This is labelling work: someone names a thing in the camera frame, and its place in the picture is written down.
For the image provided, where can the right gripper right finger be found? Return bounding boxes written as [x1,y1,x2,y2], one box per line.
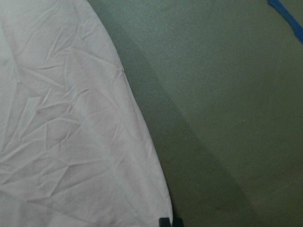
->
[172,218,184,227]

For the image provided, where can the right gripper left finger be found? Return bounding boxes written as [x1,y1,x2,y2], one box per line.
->
[159,218,170,227]

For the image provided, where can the pink Snoopy t-shirt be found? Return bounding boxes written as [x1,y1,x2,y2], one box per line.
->
[0,0,173,227]

